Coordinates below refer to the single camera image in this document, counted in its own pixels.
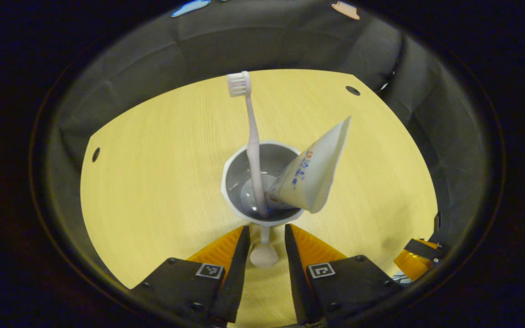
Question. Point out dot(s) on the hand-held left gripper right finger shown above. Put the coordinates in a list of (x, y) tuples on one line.
[(296, 282)]

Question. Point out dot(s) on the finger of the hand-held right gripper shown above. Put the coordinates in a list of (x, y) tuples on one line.
[(410, 264)]

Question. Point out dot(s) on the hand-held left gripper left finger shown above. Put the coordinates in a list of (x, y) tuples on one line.
[(237, 273)]

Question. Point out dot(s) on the white toothpaste tube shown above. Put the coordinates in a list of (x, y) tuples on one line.
[(312, 173)]

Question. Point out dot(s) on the black backdrop cloth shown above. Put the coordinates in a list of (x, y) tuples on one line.
[(267, 41)]

